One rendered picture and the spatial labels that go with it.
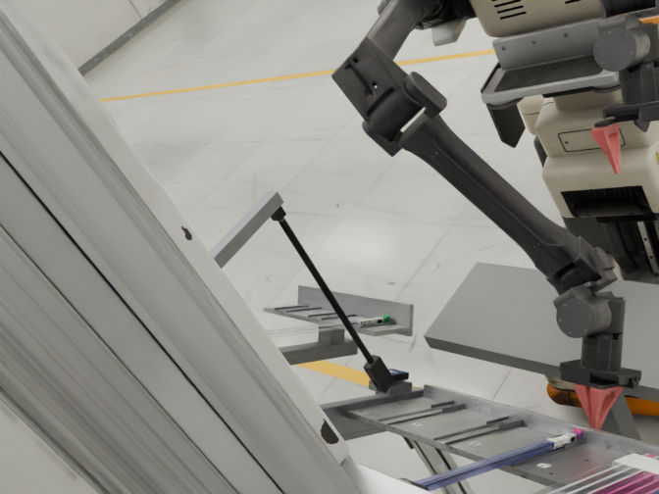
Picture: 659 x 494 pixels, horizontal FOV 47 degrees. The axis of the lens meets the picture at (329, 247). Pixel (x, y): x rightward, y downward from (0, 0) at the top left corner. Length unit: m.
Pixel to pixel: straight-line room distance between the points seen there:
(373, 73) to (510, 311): 0.72
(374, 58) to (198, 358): 0.96
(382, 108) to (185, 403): 0.96
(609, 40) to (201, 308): 0.98
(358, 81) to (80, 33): 8.23
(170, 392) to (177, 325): 0.01
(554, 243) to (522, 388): 1.19
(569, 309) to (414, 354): 1.49
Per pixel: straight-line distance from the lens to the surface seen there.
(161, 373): 0.16
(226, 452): 0.17
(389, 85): 1.09
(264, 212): 0.77
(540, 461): 1.11
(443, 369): 2.49
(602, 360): 1.20
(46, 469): 0.32
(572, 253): 1.19
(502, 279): 1.73
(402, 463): 2.31
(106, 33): 9.41
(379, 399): 1.31
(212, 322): 0.16
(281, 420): 0.18
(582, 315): 1.13
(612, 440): 1.21
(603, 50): 1.10
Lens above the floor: 1.68
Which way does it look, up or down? 30 degrees down
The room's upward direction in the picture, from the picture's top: 31 degrees counter-clockwise
